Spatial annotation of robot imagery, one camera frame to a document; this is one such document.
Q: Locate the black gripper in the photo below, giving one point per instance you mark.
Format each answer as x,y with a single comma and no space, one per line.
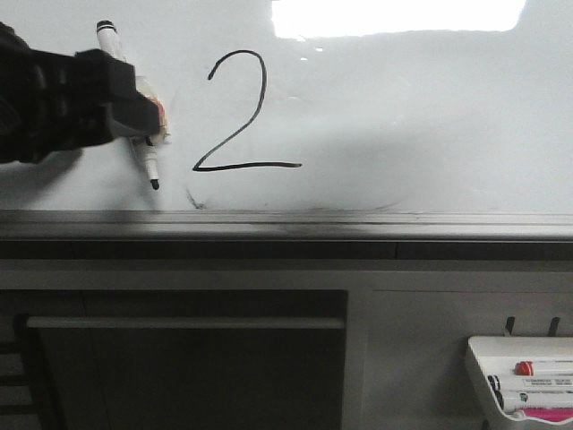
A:
52,102

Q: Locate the grey whiteboard tray ledge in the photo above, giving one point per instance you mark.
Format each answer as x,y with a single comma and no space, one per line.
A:
360,235

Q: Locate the white whiteboard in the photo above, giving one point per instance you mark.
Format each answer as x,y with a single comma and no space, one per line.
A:
398,106

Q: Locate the red capped marker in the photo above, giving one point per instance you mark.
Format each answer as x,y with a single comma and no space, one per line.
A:
540,368

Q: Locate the black capped marker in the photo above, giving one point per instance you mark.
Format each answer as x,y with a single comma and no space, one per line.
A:
515,392

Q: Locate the white marker holder bin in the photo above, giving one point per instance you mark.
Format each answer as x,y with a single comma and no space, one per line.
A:
498,355

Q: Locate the pink eraser block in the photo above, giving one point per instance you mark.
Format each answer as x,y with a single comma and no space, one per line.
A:
554,415

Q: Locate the left black wall hook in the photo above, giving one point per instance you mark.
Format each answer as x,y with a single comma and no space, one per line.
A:
509,326

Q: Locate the black wall hook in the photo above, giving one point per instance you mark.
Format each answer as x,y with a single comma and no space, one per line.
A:
554,326
509,326

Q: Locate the right black wall hook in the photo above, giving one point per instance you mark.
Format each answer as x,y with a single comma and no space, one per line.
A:
554,326

